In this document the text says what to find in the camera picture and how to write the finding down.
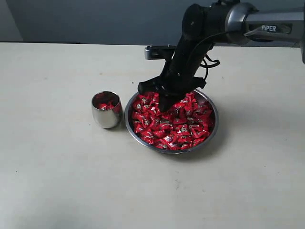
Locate pile of red wrapped candies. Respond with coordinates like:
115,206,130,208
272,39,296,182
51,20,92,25
132,91,214,150

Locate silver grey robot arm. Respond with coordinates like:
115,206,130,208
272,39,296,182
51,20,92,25
138,0,305,112

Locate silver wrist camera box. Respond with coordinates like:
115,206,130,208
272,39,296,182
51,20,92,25
144,45,176,61

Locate red candies inside cup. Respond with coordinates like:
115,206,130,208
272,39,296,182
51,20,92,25
92,91,119,111

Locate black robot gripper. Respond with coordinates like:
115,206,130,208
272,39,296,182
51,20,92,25
138,3,229,112

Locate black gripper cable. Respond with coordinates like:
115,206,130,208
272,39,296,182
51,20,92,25
188,31,239,83

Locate small stainless steel cup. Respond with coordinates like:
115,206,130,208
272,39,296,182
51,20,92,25
91,91,123,129

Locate round steel bowl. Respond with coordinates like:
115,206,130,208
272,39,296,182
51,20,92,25
124,89,219,155

